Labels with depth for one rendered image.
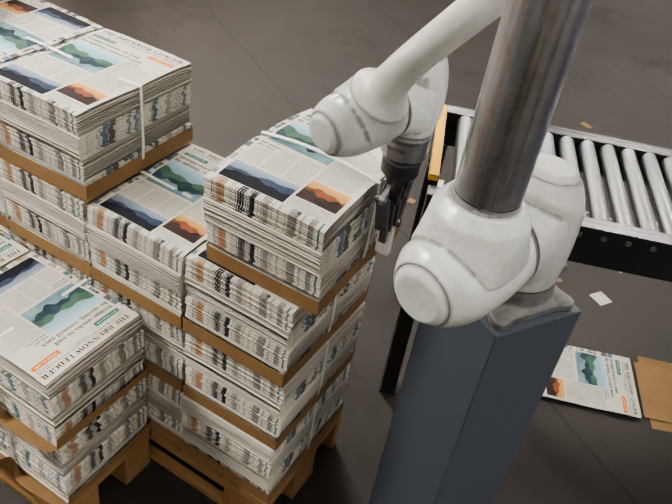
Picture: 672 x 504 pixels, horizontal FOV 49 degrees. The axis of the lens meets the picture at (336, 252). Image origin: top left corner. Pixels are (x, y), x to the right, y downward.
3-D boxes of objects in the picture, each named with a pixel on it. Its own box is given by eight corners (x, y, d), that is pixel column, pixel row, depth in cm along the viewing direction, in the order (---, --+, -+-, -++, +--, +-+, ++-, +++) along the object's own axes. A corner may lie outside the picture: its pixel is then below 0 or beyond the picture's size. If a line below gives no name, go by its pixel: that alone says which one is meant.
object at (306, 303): (317, 317, 148) (318, 302, 145) (206, 258, 158) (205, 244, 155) (357, 272, 158) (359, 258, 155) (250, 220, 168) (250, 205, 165)
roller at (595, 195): (589, 235, 198) (596, 220, 195) (575, 150, 235) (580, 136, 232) (608, 239, 198) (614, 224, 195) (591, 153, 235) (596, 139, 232)
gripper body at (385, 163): (396, 138, 142) (387, 178, 147) (374, 155, 136) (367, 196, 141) (430, 152, 139) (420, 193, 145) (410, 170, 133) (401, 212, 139)
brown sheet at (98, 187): (86, 203, 167) (84, 187, 164) (-3, 157, 176) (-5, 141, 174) (193, 140, 194) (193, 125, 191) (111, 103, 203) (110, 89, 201)
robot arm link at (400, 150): (375, 127, 132) (370, 155, 136) (419, 146, 129) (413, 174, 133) (398, 110, 139) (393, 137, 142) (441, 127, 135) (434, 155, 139)
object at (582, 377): (532, 395, 251) (532, 393, 250) (529, 338, 273) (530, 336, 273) (640, 419, 249) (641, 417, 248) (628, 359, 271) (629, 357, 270)
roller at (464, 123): (445, 202, 200) (456, 189, 197) (454, 122, 237) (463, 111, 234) (461, 211, 201) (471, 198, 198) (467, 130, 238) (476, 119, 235)
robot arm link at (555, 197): (575, 270, 134) (620, 169, 120) (522, 313, 123) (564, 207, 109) (503, 227, 142) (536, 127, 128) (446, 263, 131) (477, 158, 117)
